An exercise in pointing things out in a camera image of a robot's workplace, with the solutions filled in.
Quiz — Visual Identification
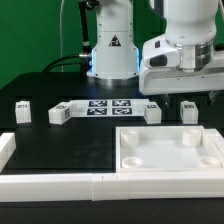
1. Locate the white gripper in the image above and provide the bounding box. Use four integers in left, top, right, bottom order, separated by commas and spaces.
139, 35, 224, 107

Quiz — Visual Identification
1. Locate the white square tabletop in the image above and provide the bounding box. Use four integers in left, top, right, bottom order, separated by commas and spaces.
116, 126, 224, 172

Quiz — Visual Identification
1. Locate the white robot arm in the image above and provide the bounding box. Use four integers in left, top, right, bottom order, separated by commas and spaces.
78, 0, 224, 95

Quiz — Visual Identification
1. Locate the white base tag plate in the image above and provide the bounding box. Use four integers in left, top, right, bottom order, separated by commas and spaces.
71, 99, 149, 117

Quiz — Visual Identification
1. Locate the white right fence wall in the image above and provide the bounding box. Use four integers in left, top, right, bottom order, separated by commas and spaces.
205, 129, 224, 156

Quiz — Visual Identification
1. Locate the white fence wall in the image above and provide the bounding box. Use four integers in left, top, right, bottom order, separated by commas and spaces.
0, 133, 16, 172
0, 172, 224, 202
205, 129, 224, 156

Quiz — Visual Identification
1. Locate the black cable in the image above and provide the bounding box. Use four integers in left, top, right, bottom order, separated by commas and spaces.
42, 54, 92, 73

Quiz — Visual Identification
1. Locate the white front fence wall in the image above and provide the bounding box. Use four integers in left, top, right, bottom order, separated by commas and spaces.
0, 172, 224, 202

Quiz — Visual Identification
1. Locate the grey thin cable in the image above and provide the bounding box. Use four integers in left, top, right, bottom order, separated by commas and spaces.
59, 0, 66, 73

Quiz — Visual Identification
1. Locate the white left fence wall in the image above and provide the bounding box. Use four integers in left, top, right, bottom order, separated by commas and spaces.
0, 133, 16, 172

